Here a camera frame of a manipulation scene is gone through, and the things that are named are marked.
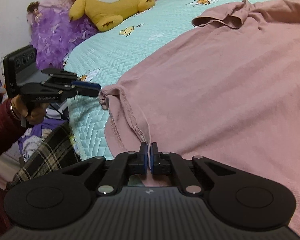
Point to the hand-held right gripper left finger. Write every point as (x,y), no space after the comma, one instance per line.
(145,158)

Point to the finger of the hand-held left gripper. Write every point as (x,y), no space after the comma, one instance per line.
(87,88)
(62,75)

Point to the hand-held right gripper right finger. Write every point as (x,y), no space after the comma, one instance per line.
(153,158)

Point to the pink shirt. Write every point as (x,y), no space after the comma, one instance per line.
(215,92)

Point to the person's left forearm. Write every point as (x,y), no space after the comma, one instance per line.
(2,130)

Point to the person's left hand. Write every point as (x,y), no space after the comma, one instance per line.
(37,112)

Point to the purple ruffled pillow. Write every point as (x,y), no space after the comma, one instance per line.
(57,35)

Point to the big yellow plush bear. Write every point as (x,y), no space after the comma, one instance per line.
(110,0)

